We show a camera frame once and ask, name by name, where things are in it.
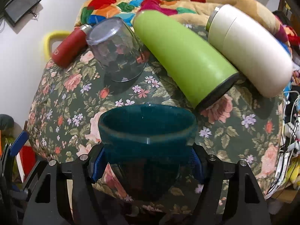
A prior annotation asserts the cream white thermos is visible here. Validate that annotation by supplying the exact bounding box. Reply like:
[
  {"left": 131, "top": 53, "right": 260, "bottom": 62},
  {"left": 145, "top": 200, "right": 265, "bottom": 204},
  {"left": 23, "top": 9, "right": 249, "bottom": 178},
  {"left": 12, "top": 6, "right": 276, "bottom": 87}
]
[{"left": 206, "top": 4, "right": 293, "bottom": 98}]

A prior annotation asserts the green bottle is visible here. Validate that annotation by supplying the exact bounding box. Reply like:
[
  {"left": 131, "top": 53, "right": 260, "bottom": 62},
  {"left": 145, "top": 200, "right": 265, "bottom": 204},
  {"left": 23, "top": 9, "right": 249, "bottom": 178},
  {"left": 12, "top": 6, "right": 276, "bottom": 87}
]
[{"left": 133, "top": 10, "right": 240, "bottom": 109}]

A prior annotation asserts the red thermos bottle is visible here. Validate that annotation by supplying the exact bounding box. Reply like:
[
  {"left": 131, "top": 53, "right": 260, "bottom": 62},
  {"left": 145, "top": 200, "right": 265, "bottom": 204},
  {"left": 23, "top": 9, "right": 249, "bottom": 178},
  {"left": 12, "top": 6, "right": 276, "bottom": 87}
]
[{"left": 51, "top": 24, "right": 92, "bottom": 68}]

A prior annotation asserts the dark teal cup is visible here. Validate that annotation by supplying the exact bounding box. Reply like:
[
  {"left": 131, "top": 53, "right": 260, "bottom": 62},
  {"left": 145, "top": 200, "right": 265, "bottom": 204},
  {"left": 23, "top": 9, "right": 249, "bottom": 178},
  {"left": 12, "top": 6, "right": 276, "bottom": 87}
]
[{"left": 98, "top": 104, "right": 197, "bottom": 202}]

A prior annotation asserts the colorful patchwork blanket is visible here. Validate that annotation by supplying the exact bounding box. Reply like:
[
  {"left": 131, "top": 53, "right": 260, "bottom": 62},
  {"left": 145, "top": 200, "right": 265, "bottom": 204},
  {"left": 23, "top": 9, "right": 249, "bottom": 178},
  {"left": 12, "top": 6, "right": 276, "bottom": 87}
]
[{"left": 75, "top": 0, "right": 290, "bottom": 45}]

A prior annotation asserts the black box on wall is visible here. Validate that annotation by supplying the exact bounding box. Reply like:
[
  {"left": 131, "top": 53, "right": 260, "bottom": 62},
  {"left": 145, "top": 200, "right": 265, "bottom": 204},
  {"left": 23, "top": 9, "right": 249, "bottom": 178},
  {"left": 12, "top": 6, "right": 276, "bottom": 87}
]
[{"left": 4, "top": 0, "right": 41, "bottom": 27}]

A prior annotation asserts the white charging cable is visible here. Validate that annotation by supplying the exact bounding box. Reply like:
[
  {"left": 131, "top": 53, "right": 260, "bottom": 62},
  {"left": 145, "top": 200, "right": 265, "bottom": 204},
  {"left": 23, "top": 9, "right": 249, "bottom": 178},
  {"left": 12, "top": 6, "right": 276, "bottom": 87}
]
[{"left": 269, "top": 90, "right": 300, "bottom": 193}]

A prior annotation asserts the floral green bedsheet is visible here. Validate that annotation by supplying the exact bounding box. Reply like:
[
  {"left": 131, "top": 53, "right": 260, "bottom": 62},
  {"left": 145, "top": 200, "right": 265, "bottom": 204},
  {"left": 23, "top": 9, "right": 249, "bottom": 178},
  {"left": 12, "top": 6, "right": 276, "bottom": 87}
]
[{"left": 27, "top": 49, "right": 284, "bottom": 194}]

